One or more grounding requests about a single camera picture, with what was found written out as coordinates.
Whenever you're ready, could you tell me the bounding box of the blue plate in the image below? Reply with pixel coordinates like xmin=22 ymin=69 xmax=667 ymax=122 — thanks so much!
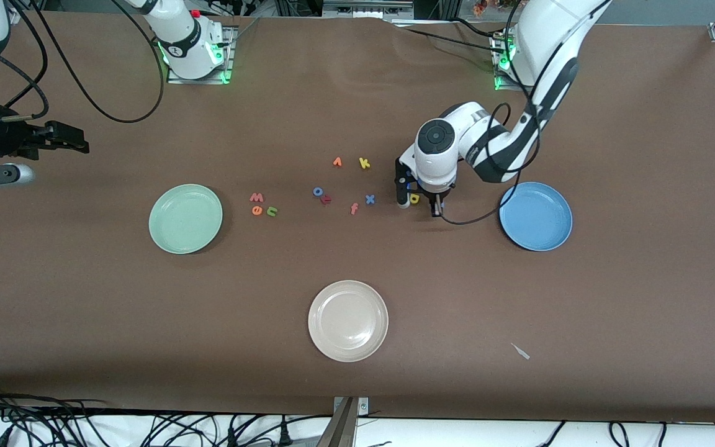
xmin=498 ymin=181 xmax=573 ymax=252

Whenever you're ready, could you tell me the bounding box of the brown table cover sheet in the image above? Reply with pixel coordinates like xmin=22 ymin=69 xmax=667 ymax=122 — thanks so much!
xmin=0 ymin=9 xmax=715 ymax=423

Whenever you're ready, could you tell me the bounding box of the beige plate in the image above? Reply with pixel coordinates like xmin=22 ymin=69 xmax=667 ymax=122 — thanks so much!
xmin=308 ymin=280 xmax=389 ymax=363

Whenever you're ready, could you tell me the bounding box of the light green plate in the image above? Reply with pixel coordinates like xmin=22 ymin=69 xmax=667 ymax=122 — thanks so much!
xmin=148 ymin=184 xmax=223 ymax=255

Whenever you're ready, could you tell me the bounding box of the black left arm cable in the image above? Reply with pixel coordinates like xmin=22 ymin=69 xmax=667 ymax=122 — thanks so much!
xmin=435 ymin=102 xmax=541 ymax=225

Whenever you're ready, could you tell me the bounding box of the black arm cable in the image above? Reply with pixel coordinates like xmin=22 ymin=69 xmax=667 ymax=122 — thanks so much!
xmin=0 ymin=0 xmax=166 ymax=123
xmin=435 ymin=102 xmax=541 ymax=225

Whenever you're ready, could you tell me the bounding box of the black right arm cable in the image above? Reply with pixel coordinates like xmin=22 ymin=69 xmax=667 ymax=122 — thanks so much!
xmin=0 ymin=0 xmax=166 ymax=123

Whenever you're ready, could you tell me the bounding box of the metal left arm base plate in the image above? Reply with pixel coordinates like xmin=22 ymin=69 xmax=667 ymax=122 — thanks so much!
xmin=493 ymin=31 xmax=523 ymax=92

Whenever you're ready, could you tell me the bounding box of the black cable on table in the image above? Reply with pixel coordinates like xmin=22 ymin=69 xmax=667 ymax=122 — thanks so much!
xmin=395 ymin=19 xmax=504 ymax=53

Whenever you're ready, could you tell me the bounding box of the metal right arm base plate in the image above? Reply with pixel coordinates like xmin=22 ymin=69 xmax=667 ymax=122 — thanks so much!
xmin=167 ymin=25 xmax=235 ymax=85

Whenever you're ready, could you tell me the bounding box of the metal frame behind table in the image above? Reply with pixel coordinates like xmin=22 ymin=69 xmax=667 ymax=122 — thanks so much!
xmin=323 ymin=0 xmax=414 ymax=19

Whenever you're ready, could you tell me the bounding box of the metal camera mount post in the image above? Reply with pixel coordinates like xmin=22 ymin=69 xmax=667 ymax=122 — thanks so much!
xmin=317 ymin=396 xmax=369 ymax=447

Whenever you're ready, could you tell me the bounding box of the black cable tangle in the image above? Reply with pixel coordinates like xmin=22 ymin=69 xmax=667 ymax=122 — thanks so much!
xmin=0 ymin=382 xmax=333 ymax=447

